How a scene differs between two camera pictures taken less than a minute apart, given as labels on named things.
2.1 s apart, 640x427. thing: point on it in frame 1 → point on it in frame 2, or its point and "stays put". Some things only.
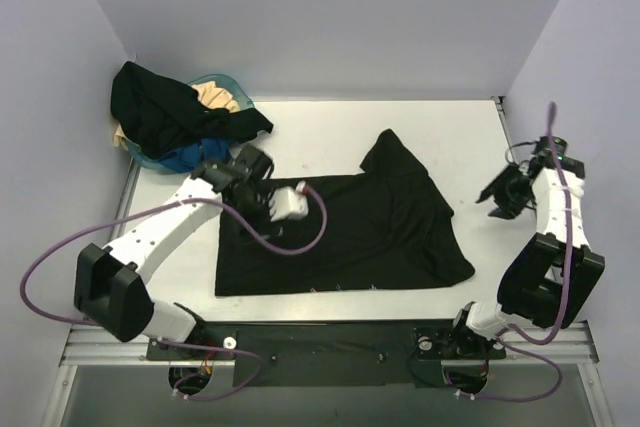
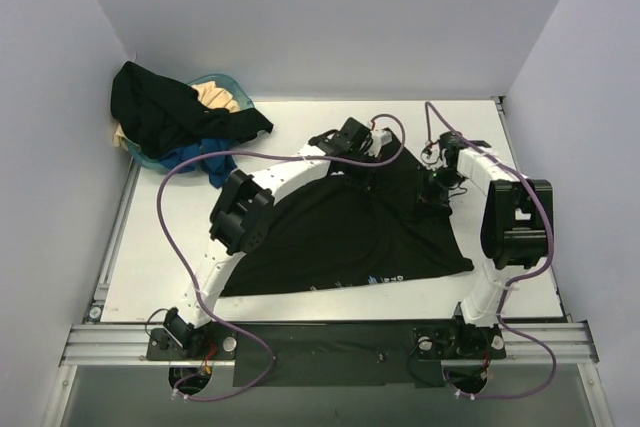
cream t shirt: x=211 y=95 stays put
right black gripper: x=509 y=189 → x=432 y=195
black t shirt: x=155 y=111 stays put
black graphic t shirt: x=387 y=227 stays put
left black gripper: x=255 y=204 → x=361 y=167
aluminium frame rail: x=569 y=345 stays put
